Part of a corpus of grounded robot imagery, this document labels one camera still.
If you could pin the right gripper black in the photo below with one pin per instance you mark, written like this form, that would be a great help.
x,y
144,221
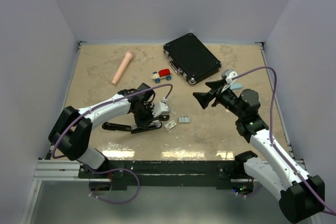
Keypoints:
x,y
205,98

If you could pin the light blue stapler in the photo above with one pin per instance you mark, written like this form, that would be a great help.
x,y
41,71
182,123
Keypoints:
x,y
236,86

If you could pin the aluminium frame rail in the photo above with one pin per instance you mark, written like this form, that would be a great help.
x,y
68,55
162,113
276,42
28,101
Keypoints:
x,y
56,171

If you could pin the white staple box sleeve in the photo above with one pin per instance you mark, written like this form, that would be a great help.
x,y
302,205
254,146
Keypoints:
x,y
171,124

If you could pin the black metal-edged briefcase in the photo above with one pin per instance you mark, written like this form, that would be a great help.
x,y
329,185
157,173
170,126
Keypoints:
x,y
191,59

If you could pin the pink plastic flashlight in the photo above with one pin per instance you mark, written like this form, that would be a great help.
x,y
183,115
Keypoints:
x,y
126,60

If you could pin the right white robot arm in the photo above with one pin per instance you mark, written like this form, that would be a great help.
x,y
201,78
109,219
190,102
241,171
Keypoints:
x,y
299,194

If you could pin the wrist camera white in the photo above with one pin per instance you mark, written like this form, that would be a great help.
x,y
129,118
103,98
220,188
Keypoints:
x,y
229,76
161,108

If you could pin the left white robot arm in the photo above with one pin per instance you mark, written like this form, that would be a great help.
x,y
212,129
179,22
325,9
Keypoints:
x,y
128,110

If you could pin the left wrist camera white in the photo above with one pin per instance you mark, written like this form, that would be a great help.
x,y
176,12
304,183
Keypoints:
x,y
161,108

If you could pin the red white toy car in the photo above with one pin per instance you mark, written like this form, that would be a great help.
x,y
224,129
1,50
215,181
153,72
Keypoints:
x,y
157,76

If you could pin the staple tray with staples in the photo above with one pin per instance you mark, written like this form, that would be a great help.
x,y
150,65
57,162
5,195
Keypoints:
x,y
184,119

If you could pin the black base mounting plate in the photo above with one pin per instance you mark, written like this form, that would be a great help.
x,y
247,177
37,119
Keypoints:
x,y
218,174

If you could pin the black stapler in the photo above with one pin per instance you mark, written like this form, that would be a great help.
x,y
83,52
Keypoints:
x,y
134,129

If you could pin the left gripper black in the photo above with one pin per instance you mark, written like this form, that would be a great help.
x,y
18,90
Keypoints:
x,y
143,123

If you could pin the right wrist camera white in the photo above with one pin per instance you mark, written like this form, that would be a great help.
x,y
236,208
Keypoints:
x,y
229,76

